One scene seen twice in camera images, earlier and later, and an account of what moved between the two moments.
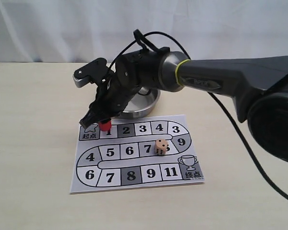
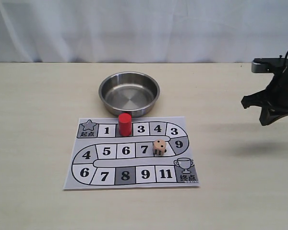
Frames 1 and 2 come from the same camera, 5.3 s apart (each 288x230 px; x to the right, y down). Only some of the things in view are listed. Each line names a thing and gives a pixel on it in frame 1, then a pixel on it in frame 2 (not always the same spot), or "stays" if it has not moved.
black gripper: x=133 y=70 → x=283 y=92
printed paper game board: x=136 y=153 stays
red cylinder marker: x=105 y=127 → x=125 y=120
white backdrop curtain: x=77 y=31 stays
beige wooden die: x=161 y=146 stays
